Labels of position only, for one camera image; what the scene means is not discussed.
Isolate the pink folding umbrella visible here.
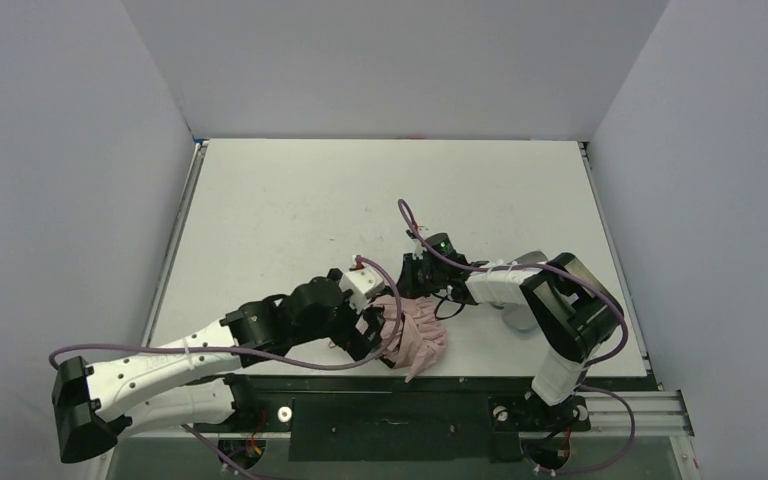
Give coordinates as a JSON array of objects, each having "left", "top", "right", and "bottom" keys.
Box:
[{"left": 359, "top": 295, "right": 448, "bottom": 383}]

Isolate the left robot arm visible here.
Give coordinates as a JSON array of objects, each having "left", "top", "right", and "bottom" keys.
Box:
[{"left": 49, "top": 264, "right": 396, "bottom": 464}]

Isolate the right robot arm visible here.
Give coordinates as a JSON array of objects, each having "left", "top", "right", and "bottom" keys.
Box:
[{"left": 397, "top": 233, "right": 629, "bottom": 432}]

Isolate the grey umbrella sleeve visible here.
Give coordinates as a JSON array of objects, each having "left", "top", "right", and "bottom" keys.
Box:
[{"left": 497, "top": 250, "right": 548, "bottom": 334}]

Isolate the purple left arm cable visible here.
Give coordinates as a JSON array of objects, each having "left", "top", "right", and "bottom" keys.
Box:
[{"left": 48, "top": 255, "right": 404, "bottom": 480}]

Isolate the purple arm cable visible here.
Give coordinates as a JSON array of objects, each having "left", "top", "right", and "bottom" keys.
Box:
[
  {"left": 397, "top": 198, "right": 637, "bottom": 476},
  {"left": 48, "top": 255, "right": 404, "bottom": 480}
]

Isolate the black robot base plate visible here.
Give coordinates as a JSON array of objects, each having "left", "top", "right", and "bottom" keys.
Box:
[{"left": 178, "top": 374, "right": 660, "bottom": 465}]

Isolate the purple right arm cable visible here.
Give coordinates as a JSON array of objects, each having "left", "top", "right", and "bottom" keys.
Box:
[{"left": 397, "top": 198, "right": 637, "bottom": 476}]

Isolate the aluminium table frame rail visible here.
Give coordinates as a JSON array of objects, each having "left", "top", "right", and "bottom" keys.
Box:
[{"left": 85, "top": 139, "right": 210, "bottom": 480}]

